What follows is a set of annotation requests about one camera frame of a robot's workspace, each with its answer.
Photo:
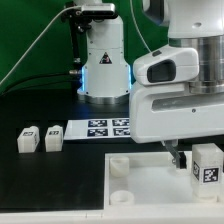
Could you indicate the white sheet with markers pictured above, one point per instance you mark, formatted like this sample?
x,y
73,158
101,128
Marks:
x,y
97,129

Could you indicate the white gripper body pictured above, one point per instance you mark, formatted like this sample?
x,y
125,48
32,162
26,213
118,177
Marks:
x,y
161,105

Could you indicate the white square tabletop part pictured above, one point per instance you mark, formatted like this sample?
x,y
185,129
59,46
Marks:
x,y
149,179

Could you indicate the white table front rail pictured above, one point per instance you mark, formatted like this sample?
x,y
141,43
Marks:
x,y
115,217

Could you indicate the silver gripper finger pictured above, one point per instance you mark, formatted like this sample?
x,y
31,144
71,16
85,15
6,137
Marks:
x,y
179,158

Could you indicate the black camera on stand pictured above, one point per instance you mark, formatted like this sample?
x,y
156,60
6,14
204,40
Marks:
x,y
79,14

